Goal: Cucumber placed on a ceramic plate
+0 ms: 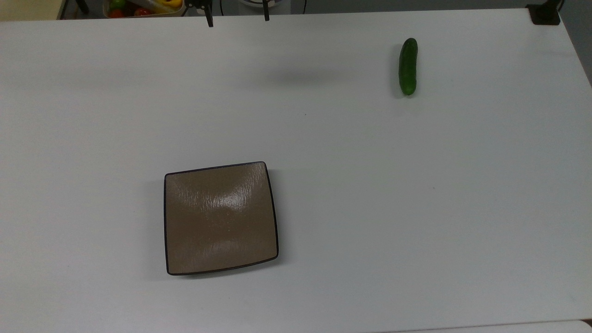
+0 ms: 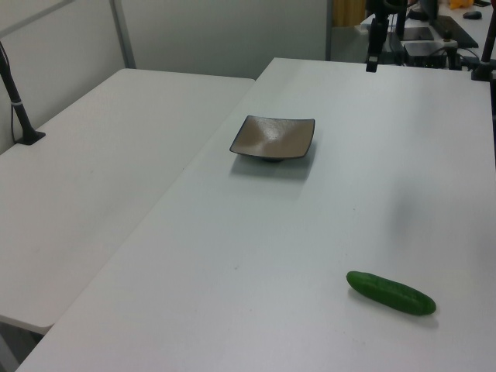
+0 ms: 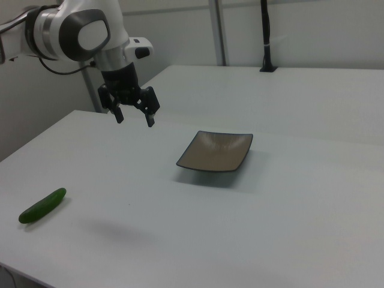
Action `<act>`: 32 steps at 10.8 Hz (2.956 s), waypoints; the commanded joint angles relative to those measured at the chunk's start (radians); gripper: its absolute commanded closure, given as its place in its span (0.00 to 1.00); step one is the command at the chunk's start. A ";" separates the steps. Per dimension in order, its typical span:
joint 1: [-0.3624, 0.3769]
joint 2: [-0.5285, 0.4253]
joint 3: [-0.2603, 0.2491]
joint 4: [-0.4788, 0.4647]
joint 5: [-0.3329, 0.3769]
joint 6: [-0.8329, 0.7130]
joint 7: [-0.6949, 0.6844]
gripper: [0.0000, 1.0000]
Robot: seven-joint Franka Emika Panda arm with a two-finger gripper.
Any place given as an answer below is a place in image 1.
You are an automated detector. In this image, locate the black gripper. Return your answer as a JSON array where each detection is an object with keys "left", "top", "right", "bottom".
[{"left": 185, "top": 0, "right": 270, "bottom": 28}]

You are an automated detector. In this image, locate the green cucumber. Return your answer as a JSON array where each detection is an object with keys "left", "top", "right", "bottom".
[{"left": 399, "top": 37, "right": 419, "bottom": 97}]

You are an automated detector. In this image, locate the square brown ceramic plate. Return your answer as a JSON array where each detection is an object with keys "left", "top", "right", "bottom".
[{"left": 164, "top": 161, "right": 279, "bottom": 276}]

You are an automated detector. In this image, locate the bin of toy vegetables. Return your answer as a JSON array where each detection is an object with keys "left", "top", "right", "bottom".
[{"left": 102, "top": 0, "right": 186, "bottom": 19}]

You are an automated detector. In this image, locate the wooden side table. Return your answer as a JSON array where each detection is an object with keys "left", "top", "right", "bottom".
[{"left": 0, "top": 0, "right": 65, "bottom": 22}]

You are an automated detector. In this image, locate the black camera stand clamp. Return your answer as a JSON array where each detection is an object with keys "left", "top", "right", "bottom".
[{"left": 526, "top": 0, "right": 565, "bottom": 26}]

